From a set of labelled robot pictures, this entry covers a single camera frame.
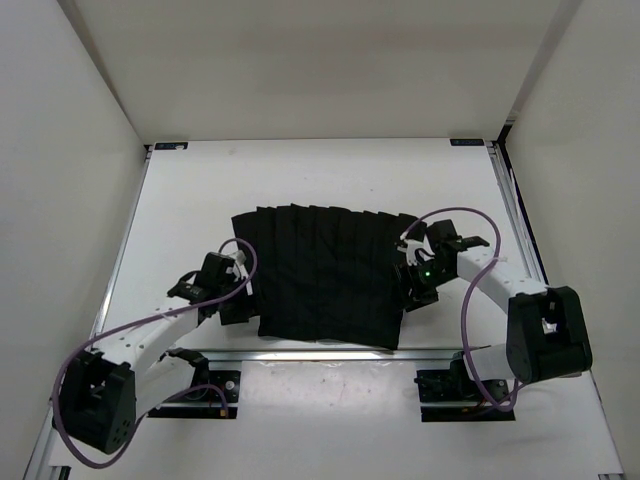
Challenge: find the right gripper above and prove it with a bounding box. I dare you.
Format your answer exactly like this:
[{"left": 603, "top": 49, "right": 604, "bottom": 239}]
[{"left": 386, "top": 259, "right": 455, "bottom": 315}]

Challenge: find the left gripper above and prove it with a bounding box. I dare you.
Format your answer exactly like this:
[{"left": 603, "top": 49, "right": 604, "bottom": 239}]
[{"left": 216, "top": 272, "right": 273, "bottom": 325}]

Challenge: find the black skirt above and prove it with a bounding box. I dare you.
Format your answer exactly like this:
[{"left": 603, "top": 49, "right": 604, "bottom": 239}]
[{"left": 231, "top": 204, "right": 416, "bottom": 350}]

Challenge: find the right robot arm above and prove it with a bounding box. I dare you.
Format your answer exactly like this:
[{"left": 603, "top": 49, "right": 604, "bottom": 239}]
[{"left": 397, "top": 220, "right": 593, "bottom": 400}]

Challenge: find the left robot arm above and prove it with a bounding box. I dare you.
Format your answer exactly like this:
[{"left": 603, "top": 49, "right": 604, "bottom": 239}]
[{"left": 52, "top": 246, "right": 257, "bottom": 455}]

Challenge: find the right blue corner label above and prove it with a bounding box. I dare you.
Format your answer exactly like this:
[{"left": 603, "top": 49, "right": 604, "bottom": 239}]
[{"left": 450, "top": 138, "right": 485, "bottom": 147}]

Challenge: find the blue corner label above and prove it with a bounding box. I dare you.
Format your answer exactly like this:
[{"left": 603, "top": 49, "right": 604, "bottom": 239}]
[
  {"left": 154, "top": 142, "right": 189, "bottom": 151},
  {"left": 450, "top": 138, "right": 485, "bottom": 147}
]

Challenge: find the left blue corner label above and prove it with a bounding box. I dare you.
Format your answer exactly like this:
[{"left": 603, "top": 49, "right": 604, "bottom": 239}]
[{"left": 154, "top": 142, "right": 189, "bottom": 151}]

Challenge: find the front aluminium rail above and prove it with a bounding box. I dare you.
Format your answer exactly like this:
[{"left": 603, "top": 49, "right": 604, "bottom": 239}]
[{"left": 82, "top": 347, "right": 464, "bottom": 365}]

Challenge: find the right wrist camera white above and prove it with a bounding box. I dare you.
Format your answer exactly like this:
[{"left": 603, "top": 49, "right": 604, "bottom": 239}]
[{"left": 397, "top": 238, "right": 434, "bottom": 266}]

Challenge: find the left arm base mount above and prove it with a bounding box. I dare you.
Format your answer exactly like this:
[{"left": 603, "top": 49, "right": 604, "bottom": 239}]
[{"left": 147, "top": 348, "right": 241, "bottom": 420}]

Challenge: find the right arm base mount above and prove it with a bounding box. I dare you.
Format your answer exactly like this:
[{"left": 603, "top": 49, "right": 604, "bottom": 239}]
[{"left": 414, "top": 355, "right": 516, "bottom": 423}]

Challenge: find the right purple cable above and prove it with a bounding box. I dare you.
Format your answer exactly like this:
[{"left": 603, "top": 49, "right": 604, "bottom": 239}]
[{"left": 399, "top": 206, "right": 521, "bottom": 414}]

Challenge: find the purple cable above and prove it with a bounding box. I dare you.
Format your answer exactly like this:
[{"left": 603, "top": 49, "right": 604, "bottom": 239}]
[
  {"left": 49, "top": 237, "right": 260, "bottom": 470},
  {"left": 399, "top": 206, "right": 521, "bottom": 414}
]

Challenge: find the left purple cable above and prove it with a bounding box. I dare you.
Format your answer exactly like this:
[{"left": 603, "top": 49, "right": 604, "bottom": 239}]
[{"left": 49, "top": 237, "right": 260, "bottom": 470}]

